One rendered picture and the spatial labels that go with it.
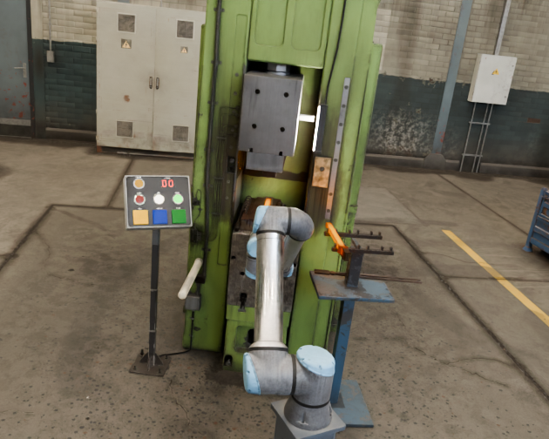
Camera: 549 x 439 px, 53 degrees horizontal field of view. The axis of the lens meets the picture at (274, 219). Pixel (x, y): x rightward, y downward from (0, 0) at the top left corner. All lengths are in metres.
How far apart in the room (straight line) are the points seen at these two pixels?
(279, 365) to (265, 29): 1.76
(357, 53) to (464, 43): 6.68
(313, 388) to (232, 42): 1.83
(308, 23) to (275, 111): 0.48
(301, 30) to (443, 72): 6.68
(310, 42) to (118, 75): 5.48
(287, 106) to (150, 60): 5.39
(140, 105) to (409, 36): 4.29
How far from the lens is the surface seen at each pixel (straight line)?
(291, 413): 2.20
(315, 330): 3.50
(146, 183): 2.96
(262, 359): 2.07
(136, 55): 8.17
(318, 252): 3.25
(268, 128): 2.92
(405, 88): 9.35
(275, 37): 3.03
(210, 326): 3.54
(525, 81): 10.21
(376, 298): 2.86
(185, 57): 8.12
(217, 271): 3.36
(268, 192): 3.50
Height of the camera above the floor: 2.01
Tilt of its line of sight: 19 degrees down
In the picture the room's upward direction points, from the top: 6 degrees clockwise
